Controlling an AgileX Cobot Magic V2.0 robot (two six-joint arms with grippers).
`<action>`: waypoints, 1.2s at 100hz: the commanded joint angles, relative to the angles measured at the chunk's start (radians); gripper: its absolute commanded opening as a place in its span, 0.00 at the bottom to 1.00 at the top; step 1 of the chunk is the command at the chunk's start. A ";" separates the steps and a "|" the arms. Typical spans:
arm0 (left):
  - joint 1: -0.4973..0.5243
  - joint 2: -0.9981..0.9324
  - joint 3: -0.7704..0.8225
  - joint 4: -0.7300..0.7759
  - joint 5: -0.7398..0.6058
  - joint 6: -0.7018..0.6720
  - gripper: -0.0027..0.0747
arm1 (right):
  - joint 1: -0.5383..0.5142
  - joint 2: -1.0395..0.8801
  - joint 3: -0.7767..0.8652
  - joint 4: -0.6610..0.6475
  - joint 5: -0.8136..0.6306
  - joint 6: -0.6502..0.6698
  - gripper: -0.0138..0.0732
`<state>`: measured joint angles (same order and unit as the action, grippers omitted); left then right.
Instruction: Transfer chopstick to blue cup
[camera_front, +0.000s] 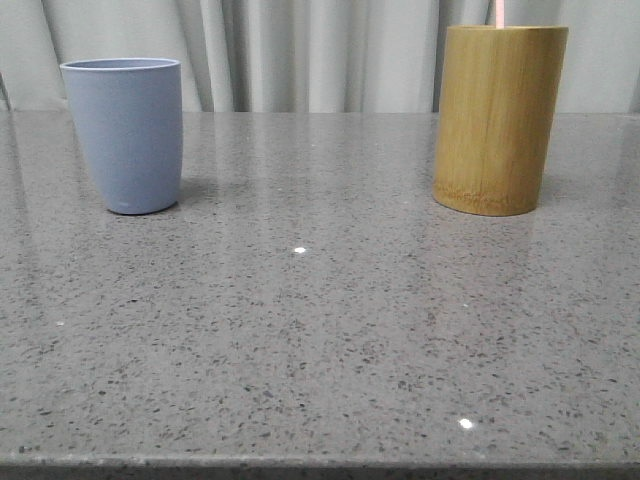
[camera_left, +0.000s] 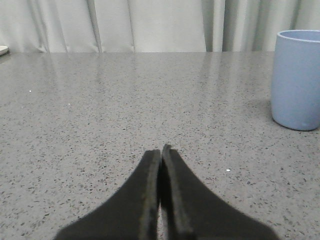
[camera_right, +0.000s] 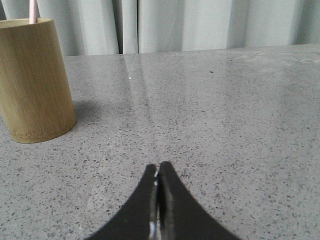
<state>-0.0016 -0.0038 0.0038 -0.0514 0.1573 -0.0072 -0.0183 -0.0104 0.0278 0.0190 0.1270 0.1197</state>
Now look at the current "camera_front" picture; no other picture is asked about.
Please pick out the grey curtain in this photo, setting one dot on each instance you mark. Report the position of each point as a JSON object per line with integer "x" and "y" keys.
{"x": 262, "y": 56}

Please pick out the blue plastic cup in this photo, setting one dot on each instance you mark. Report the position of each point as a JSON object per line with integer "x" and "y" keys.
{"x": 127, "y": 114}

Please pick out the bamboo cylinder holder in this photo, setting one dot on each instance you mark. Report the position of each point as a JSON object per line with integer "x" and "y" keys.
{"x": 497, "y": 104}

